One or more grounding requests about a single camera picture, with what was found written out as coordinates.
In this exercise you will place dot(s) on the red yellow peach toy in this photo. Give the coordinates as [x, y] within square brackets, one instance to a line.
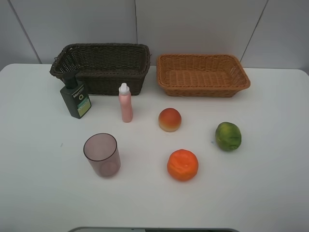
[169, 120]

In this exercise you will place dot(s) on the pink bottle white cap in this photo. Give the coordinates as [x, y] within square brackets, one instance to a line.
[125, 103]

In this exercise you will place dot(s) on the orange tangerine toy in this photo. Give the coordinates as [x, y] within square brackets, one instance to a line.
[182, 165]

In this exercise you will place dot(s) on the green lime toy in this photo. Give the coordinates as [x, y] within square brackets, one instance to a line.
[228, 136]

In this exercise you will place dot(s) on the light orange wicker basket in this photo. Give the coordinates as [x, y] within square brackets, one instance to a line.
[195, 75]

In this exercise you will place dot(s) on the translucent purple plastic cup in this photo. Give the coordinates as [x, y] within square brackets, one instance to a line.
[101, 150]

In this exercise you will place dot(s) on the dark brown wicker basket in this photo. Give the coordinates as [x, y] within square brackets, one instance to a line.
[104, 67]

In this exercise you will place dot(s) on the dark green pump bottle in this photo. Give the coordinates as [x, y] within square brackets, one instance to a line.
[75, 95]

